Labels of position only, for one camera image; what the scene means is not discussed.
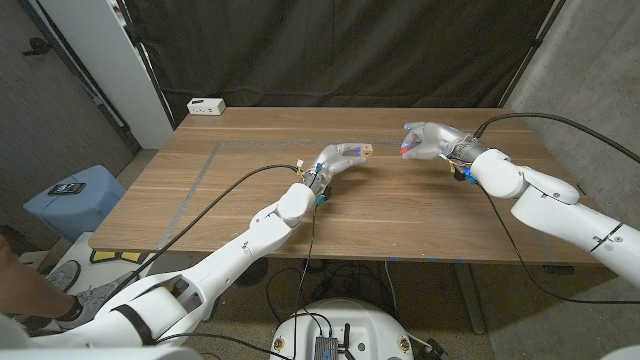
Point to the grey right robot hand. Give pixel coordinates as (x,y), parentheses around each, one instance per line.
(440,142)

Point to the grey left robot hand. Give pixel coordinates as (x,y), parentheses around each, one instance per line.
(332,160)

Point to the wooden block with holes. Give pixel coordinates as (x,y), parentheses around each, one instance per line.
(368,150)

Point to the red screw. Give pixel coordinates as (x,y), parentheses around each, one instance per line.
(403,149)

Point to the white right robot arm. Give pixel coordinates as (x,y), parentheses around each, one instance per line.
(560,215)

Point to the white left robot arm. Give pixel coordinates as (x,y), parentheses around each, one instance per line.
(240,250)

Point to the black backdrop curtain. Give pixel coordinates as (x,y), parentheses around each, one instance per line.
(340,50)

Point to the black backdrop stand pole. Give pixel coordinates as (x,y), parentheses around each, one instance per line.
(145,60)
(530,47)

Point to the white power strip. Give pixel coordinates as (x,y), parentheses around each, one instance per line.
(206,106)

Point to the round black fan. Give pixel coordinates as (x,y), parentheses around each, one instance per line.
(255,274)

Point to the grey table leg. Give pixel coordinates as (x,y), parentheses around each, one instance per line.
(470,300)

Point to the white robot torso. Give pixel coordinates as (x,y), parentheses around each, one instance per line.
(370,325)

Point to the small grey electronics module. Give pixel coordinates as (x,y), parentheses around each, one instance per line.
(326,349)

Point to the blue plastic bin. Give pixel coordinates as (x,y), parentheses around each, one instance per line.
(95,205)

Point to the white floor mat yellow print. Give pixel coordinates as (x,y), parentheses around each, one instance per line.
(100,270)

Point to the grey sneaker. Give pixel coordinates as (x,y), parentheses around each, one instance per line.
(100,295)
(65,275)

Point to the person's bare leg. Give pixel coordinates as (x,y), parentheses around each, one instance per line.
(30,290)

